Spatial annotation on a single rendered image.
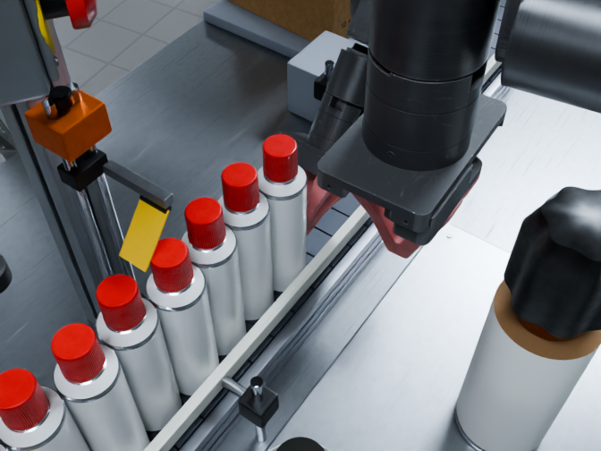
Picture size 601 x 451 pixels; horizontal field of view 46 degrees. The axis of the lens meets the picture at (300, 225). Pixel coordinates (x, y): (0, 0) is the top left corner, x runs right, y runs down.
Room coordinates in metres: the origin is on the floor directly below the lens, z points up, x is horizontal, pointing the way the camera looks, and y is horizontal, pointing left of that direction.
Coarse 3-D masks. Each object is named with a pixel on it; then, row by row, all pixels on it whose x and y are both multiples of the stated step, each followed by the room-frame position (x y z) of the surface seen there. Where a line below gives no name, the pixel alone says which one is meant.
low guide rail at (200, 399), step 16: (496, 64) 0.85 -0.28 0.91; (352, 224) 0.54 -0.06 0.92; (336, 240) 0.51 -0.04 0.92; (320, 256) 0.49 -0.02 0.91; (304, 272) 0.47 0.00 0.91; (320, 272) 0.48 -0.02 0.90; (288, 288) 0.45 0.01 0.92; (304, 288) 0.45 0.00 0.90; (288, 304) 0.43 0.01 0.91; (272, 320) 0.41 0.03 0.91; (256, 336) 0.39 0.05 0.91; (240, 352) 0.37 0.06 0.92; (224, 368) 0.35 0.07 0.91; (208, 384) 0.33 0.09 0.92; (192, 400) 0.32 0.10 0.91; (208, 400) 0.32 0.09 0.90; (176, 416) 0.30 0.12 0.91; (192, 416) 0.30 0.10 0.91; (160, 432) 0.28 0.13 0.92; (176, 432) 0.29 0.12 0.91; (160, 448) 0.27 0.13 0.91
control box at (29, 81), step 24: (0, 0) 0.31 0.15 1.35; (24, 0) 0.32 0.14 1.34; (0, 24) 0.31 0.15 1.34; (24, 24) 0.31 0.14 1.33; (48, 24) 0.36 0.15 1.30; (0, 48) 0.31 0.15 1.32; (24, 48) 0.31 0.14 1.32; (48, 48) 0.32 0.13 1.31; (0, 72) 0.30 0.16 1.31; (24, 72) 0.31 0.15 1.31; (48, 72) 0.32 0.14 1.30; (0, 96) 0.30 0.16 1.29; (24, 96) 0.31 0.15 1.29
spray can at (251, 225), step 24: (240, 168) 0.46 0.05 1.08; (240, 192) 0.43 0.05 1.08; (240, 216) 0.43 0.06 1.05; (264, 216) 0.44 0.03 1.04; (240, 240) 0.43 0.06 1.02; (264, 240) 0.44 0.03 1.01; (240, 264) 0.43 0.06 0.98; (264, 264) 0.43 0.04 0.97; (264, 288) 0.43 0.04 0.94; (264, 312) 0.43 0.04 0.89
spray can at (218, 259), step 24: (192, 216) 0.40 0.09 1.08; (216, 216) 0.40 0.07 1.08; (192, 240) 0.40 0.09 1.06; (216, 240) 0.39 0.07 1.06; (216, 264) 0.38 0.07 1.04; (216, 288) 0.38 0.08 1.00; (240, 288) 0.40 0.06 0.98; (216, 312) 0.38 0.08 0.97; (240, 312) 0.40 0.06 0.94; (216, 336) 0.38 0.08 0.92; (240, 336) 0.39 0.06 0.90
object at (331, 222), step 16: (496, 32) 0.97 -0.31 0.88; (336, 208) 0.59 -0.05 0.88; (352, 208) 0.59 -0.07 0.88; (320, 224) 0.57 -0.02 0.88; (336, 224) 0.57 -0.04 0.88; (368, 224) 0.57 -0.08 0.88; (320, 240) 0.54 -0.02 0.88; (352, 240) 0.54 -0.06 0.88; (336, 256) 0.52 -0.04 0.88; (288, 320) 0.43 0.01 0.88; (272, 336) 0.41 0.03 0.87; (256, 352) 0.39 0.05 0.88; (240, 368) 0.37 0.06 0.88; (192, 432) 0.30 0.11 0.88; (176, 448) 0.29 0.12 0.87
